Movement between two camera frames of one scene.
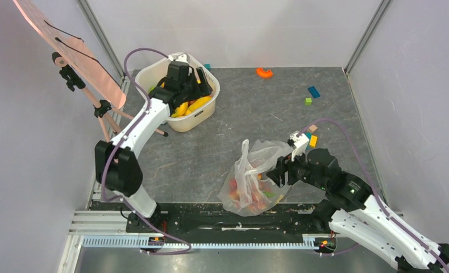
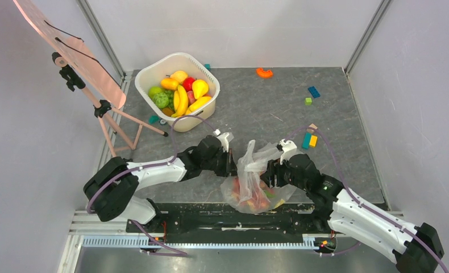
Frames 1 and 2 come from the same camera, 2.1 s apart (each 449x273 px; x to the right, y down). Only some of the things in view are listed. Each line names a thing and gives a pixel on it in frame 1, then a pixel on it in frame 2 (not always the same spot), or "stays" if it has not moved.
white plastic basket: x=200 y=120 stays
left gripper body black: x=191 y=90 -> x=220 y=164
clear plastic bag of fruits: x=247 y=191 stays
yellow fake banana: x=198 y=102 stays
